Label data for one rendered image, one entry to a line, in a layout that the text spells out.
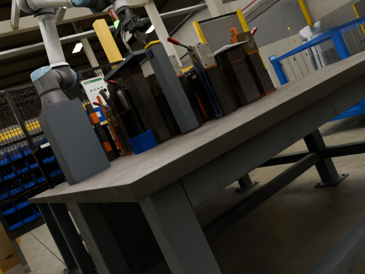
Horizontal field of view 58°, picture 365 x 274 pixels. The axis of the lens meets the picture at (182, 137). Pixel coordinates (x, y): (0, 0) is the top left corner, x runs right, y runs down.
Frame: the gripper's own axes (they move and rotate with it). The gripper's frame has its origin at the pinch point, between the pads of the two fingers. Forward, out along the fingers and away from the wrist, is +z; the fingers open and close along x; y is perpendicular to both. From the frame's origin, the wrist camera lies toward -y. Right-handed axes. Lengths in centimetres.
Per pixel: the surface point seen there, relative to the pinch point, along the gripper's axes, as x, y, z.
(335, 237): 7, 52, 119
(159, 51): -5.5, 15.7, 9.0
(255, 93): 27, 37, 46
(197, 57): 5.3, 27.3, 18.6
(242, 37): 39, 38, 16
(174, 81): -4.4, 16.0, 24.4
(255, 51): 44, 40, 25
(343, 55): 192, 56, 50
